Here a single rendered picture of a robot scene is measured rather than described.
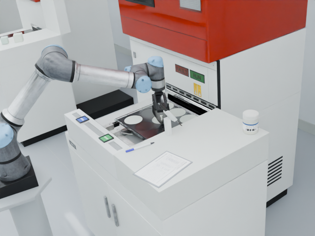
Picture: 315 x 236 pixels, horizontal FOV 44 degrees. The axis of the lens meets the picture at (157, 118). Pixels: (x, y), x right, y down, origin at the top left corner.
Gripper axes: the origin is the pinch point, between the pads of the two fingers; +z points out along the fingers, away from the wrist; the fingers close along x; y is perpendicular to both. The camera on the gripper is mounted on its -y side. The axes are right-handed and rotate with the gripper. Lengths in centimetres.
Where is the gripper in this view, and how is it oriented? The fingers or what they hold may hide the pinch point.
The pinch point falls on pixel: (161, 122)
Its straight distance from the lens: 206.9
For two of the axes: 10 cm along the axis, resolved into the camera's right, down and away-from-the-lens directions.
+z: 1.0, 8.7, 4.8
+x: -9.9, 1.3, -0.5
